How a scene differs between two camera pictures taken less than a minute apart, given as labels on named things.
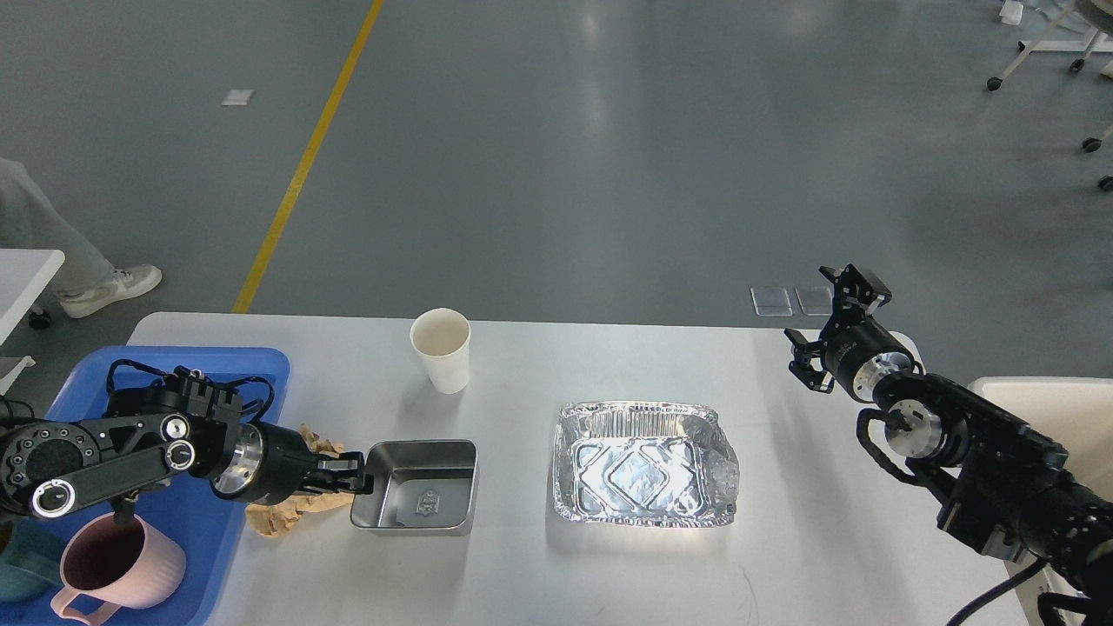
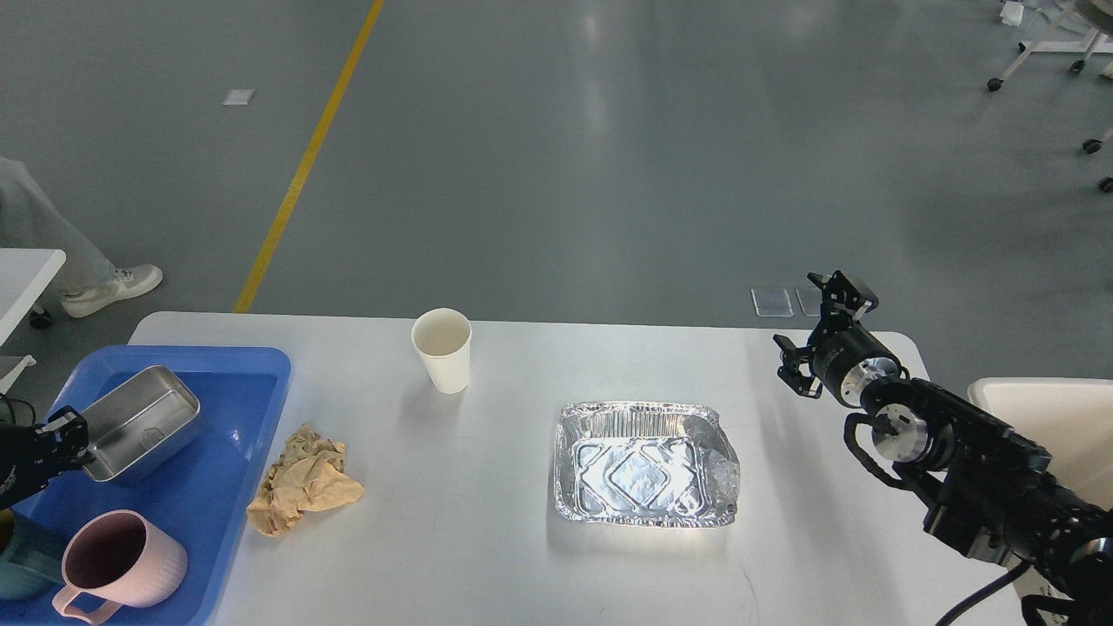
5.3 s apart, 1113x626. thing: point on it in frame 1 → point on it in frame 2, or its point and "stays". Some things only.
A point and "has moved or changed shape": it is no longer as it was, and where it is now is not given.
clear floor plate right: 815,301 stays
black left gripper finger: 354,482 → 66,457
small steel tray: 421,488 has moved or changed shape
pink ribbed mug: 129,565 stays
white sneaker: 127,282 stays
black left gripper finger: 346,462 → 69,428
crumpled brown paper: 273,518 stays
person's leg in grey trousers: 29,221 stays
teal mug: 29,563 stays
